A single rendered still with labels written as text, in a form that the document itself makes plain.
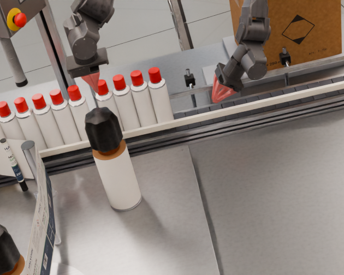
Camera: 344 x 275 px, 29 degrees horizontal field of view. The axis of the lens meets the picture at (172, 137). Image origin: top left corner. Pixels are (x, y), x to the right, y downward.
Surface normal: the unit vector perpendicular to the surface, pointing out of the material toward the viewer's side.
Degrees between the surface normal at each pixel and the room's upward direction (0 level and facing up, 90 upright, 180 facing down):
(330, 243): 0
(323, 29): 90
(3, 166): 90
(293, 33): 90
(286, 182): 0
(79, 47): 89
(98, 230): 0
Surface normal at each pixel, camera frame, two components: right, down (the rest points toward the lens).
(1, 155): -0.35, 0.65
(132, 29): -0.18, -0.75
